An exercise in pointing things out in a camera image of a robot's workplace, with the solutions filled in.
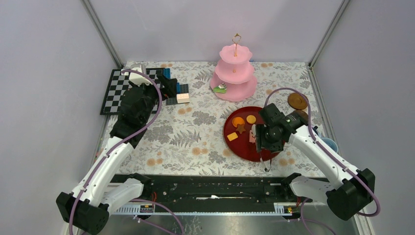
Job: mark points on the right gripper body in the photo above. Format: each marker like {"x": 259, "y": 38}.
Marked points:
{"x": 265, "y": 138}

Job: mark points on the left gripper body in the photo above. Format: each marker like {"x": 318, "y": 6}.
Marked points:
{"x": 166, "y": 91}

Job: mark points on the pink layered cake slice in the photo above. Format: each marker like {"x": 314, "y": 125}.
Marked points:
{"x": 252, "y": 134}

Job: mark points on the green cake slice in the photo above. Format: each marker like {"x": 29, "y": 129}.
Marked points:
{"x": 221, "y": 89}

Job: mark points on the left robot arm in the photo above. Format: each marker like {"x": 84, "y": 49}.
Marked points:
{"x": 88, "y": 207}

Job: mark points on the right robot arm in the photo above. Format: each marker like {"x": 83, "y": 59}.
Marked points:
{"x": 348, "y": 189}

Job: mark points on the cream lego brick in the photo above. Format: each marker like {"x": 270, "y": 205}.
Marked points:
{"x": 183, "y": 98}

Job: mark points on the blue lego brick on pillar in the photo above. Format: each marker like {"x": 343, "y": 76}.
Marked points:
{"x": 167, "y": 73}

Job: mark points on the round yellow biscuit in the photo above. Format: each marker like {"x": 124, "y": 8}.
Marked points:
{"x": 251, "y": 119}

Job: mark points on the brown star cookie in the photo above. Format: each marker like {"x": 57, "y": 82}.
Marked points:
{"x": 240, "y": 128}

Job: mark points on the dark red round tray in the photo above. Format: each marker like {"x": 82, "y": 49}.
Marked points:
{"x": 241, "y": 146}

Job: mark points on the orange round tart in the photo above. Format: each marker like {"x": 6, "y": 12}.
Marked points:
{"x": 238, "y": 121}

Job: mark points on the dark brown wooden coaster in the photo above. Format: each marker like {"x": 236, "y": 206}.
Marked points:
{"x": 301, "y": 113}

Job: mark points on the square yellow cracker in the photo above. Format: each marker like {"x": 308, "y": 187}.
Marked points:
{"x": 232, "y": 136}

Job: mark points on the light brown wooden saucer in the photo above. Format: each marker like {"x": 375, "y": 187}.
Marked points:
{"x": 296, "y": 101}

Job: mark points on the black and white chessboard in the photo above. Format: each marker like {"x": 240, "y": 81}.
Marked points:
{"x": 117, "y": 85}

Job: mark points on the floral table cloth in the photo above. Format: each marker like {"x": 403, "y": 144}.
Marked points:
{"x": 187, "y": 139}

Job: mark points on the light blue mug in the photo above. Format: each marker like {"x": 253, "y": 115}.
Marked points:
{"x": 331, "y": 143}

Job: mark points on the pink three-tier cake stand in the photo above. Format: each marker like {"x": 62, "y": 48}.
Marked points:
{"x": 235, "y": 70}

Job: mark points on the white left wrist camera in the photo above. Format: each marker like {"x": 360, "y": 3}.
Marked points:
{"x": 135, "y": 75}

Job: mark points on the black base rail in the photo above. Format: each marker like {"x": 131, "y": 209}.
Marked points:
{"x": 211, "y": 195}

